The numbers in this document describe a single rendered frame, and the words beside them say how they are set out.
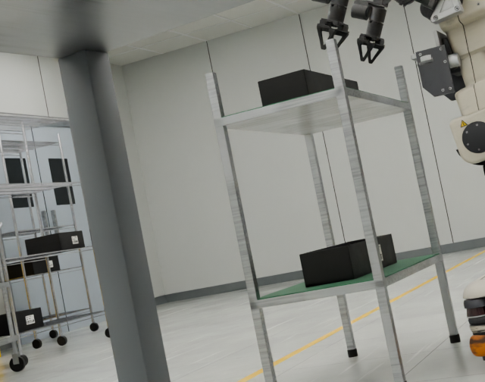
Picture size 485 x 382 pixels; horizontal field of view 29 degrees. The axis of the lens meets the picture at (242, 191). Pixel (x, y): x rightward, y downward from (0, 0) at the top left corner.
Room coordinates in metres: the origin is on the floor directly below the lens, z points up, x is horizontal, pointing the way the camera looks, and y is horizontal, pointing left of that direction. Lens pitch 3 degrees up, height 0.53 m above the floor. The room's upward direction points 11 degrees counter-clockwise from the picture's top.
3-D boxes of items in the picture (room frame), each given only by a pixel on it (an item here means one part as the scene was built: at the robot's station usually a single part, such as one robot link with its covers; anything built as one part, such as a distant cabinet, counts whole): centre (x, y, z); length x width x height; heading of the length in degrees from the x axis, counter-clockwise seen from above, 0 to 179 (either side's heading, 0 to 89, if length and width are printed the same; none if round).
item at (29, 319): (6.87, 1.83, 0.29); 0.40 x 0.30 x 0.14; 157
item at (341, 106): (3.40, -0.33, 0.55); 0.91 x 0.46 x 1.10; 157
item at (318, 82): (3.42, -0.32, 1.01); 0.57 x 0.17 x 0.11; 155
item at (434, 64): (3.22, -0.76, 0.99); 0.28 x 0.16 x 0.22; 155
